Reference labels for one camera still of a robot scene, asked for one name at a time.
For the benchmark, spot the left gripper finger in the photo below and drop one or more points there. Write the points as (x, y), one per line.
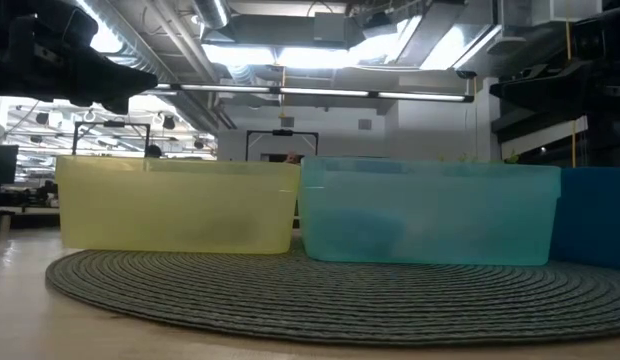
(116, 105)
(107, 80)

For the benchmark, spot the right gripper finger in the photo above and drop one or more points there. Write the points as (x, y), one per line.
(550, 92)

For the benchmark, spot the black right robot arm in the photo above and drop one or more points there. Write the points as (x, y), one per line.
(610, 145)

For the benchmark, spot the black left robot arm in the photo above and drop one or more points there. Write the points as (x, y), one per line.
(5, 20)

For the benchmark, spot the black monitor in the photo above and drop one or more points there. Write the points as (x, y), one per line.
(2, 165)

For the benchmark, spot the yellow plastic bin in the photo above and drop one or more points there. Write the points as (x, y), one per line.
(180, 210)

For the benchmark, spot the dark blue plastic bin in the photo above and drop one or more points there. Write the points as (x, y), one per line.
(595, 215)

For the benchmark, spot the teal plastic bin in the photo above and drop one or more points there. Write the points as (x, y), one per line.
(440, 215)

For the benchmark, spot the LED light bar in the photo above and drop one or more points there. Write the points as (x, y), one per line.
(320, 92)

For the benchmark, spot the round grey woven mat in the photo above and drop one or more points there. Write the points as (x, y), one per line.
(310, 300)

